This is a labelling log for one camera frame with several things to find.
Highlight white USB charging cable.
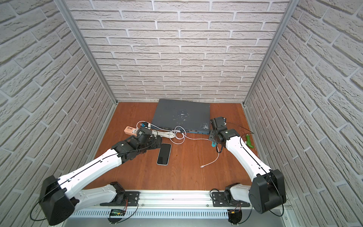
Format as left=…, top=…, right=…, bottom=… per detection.
left=136, top=120, right=220, bottom=168

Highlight smartphone with green case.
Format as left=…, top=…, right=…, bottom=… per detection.
left=157, top=143, right=172, bottom=166

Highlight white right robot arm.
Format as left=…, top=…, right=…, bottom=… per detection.
left=210, top=129, right=286, bottom=214

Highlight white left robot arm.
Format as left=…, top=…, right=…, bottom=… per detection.
left=38, top=135, right=162, bottom=226

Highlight pink power strip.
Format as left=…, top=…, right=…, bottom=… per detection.
left=124, top=126, right=139, bottom=136

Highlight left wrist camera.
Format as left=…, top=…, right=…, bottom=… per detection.
left=137, top=127, right=153, bottom=137

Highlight white coiled power cord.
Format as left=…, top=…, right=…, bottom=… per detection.
left=151, top=129, right=178, bottom=139

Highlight grey blue network switch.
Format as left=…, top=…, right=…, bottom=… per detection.
left=152, top=99, right=210, bottom=134

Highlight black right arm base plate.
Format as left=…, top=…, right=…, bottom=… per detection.
left=209, top=187, right=250, bottom=208

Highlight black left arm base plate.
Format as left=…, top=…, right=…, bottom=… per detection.
left=100, top=182, right=140, bottom=207

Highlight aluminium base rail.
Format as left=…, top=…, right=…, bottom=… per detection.
left=59, top=190, right=292, bottom=227

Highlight aluminium frame corner post right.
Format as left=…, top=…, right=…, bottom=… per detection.
left=243, top=0, right=299, bottom=107

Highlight aluminium frame corner post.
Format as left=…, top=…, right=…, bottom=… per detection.
left=243, top=0, right=299, bottom=107
left=54, top=0, right=118, bottom=106

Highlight aluminium frame corner post left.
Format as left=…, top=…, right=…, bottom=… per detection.
left=54, top=0, right=118, bottom=106

